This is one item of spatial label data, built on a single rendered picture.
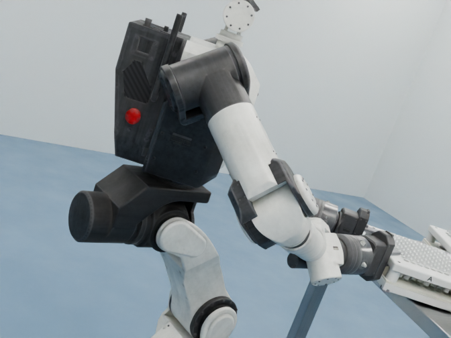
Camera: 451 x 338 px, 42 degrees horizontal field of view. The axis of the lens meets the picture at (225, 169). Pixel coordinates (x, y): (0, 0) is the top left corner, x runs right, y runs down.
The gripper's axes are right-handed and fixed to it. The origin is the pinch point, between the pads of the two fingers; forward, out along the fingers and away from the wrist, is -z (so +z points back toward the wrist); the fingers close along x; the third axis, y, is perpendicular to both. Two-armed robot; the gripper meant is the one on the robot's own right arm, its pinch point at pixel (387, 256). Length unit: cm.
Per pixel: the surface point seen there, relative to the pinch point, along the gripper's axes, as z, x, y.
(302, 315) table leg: -14.5, 35.8, -27.9
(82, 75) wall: -57, 38, -340
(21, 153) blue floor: -17, 95, -308
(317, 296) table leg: -16.1, 28.5, -26.8
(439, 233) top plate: -43.2, -0.8, -15.5
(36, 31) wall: -17, 16, -343
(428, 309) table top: -5.1, 6.6, 12.1
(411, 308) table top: -2.8, 7.9, 9.6
